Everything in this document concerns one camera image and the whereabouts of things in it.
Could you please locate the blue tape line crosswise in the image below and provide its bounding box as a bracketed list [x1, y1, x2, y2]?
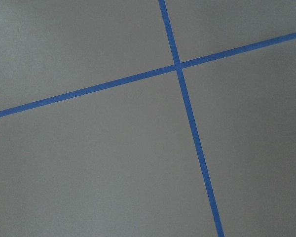
[0, 32, 296, 118]

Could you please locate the blue tape line lengthwise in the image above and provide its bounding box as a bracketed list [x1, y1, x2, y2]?
[158, 0, 225, 237]

